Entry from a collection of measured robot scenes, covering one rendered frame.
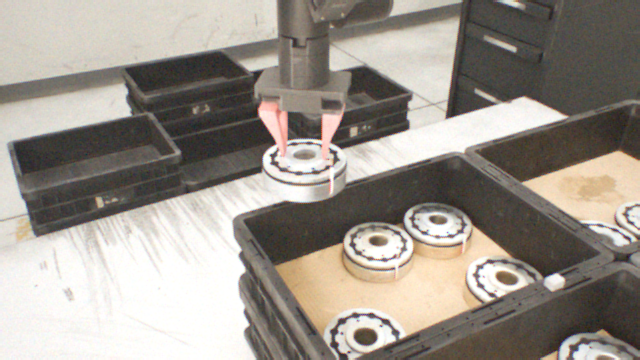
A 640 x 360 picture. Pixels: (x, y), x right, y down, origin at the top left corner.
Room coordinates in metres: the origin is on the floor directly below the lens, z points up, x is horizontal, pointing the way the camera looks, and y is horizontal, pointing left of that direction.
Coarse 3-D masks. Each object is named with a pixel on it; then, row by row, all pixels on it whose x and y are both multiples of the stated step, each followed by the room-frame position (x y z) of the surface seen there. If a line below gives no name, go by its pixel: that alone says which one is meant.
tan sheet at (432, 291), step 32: (320, 256) 0.67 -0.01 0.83; (416, 256) 0.67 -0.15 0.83; (480, 256) 0.67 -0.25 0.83; (320, 288) 0.60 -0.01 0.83; (352, 288) 0.60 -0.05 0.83; (384, 288) 0.60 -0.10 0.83; (416, 288) 0.60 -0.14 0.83; (448, 288) 0.60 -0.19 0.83; (320, 320) 0.54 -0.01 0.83; (416, 320) 0.54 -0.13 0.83
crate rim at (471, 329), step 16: (592, 272) 0.53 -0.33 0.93; (608, 272) 0.53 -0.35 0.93; (624, 272) 0.53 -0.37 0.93; (560, 288) 0.50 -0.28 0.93; (576, 288) 0.50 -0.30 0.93; (512, 304) 0.47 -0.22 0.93; (528, 304) 0.47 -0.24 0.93; (544, 304) 0.48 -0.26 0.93; (480, 320) 0.45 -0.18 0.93; (496, 320) 0.45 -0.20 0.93; (448, 336) 0.43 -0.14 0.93; (464, 336) 0.43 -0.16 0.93; (416, 352) 0.41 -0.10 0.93; (432, 352) 0.41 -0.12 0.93
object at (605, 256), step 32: (448, 160) 0.79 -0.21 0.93; (512, 192) 0.70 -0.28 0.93; (256, 256) 0.55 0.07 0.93; (608, 256) 0.56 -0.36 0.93; (288, 288) 0.50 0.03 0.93; (544, 288) 0.50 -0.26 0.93; (288, 320) 0.47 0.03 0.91; (448, 320) 0.45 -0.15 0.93; (320, 352) 0.41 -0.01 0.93; (384, 352) 0.41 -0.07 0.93
